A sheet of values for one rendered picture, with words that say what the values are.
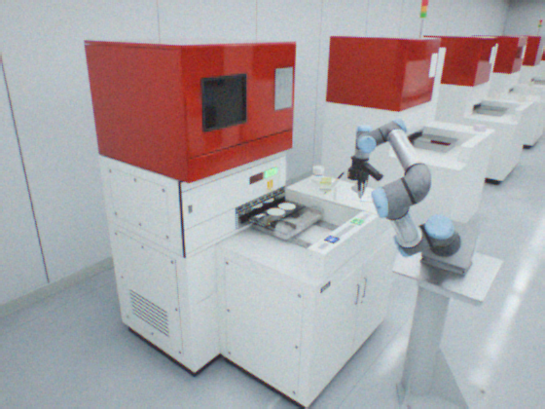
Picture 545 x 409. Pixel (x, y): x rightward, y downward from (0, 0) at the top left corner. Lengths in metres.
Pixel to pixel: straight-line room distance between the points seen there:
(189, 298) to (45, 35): 1.94
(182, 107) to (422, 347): 1.71
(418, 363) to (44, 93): 2.83
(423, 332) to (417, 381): 0.33
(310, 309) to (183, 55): 1.23
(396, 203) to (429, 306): 0.82
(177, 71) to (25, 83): 1.51
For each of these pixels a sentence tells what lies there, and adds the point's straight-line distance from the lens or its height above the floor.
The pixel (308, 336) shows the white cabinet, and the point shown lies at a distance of 2.12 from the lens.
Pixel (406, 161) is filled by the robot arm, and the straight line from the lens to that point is 1.79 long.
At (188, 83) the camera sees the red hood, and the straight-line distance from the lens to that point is 1.87.
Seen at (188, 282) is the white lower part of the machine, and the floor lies 0.68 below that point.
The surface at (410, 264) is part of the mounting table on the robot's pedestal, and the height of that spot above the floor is 0.82.
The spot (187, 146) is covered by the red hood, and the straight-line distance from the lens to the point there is 1.91.
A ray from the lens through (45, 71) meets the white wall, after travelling 3.24.
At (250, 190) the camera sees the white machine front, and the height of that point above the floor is 1.04.
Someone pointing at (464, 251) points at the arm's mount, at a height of 0.92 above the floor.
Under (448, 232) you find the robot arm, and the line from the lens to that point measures 2.03.
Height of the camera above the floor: 1.89
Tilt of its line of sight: 23 degrees down
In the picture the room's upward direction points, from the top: 1 degrees clockwise
